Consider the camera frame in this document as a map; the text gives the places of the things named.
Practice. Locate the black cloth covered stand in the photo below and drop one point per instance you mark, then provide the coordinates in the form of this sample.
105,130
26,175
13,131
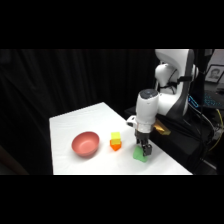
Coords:
180,146

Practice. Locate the teal lit keyboard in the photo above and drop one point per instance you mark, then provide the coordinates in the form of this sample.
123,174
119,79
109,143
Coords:
213,100

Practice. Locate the yellowish wrist camera box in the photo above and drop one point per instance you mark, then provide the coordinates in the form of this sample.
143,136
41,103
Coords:
162,128

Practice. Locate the yellow cube block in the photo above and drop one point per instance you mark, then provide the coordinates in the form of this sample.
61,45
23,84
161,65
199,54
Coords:
115,138

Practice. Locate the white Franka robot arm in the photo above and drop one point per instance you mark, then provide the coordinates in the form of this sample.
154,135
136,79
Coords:
148,110

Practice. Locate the green triangle block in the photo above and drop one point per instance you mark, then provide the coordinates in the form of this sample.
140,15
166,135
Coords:
138,156

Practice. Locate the blue lit keyboard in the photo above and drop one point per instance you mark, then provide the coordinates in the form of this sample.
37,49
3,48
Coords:
194,101

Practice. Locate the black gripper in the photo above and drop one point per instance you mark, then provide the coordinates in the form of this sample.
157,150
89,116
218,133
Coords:
143,137

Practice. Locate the pink bowl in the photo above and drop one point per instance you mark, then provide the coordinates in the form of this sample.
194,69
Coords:
86,144

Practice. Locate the framed portrait picture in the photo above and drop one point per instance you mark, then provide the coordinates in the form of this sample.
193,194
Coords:
214,73

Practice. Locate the orange block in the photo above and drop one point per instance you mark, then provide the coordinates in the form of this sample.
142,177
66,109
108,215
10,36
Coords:
115,146

